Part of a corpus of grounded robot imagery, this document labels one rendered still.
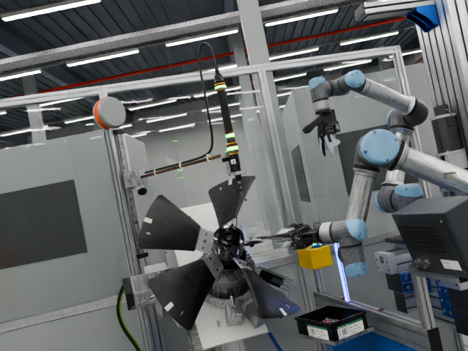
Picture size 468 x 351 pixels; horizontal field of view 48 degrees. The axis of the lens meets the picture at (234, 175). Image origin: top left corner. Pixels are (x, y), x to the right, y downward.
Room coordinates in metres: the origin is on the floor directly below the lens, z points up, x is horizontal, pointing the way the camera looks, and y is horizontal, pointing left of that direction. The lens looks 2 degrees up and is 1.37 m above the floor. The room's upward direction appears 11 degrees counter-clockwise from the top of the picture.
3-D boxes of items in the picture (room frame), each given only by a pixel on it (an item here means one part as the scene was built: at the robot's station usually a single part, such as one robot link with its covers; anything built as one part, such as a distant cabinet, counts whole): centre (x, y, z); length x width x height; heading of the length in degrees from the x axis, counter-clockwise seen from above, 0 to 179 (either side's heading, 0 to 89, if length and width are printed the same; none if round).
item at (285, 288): (2.10, -0.06, 0.98); 0.20 x 0.16 x 0.20; 14
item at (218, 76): (2.06, -0.02, 1.65); 0.04 x 0.04 x 0.46
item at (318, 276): (2.44, -0.29, 0.92); 0.03 x 0.03 x 0.12; 14
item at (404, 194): (2.41, -0.76, 1.20); 0.13 x 0.12 x 0.14; 20
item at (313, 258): (2.44, -0.29, 1.02); 0.16 x 0.10 x 0.11; 14
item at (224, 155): (2.07, -0.01, 1.50); 0.09 x 0.07 x 0.10; 49
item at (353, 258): (1.84, -0.35, 1.08); 0.11 x 0.08 x 0.11; 176
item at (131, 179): (2.47, 0.46, 1.54); 0.10 x 0.07 x 0.08; 49
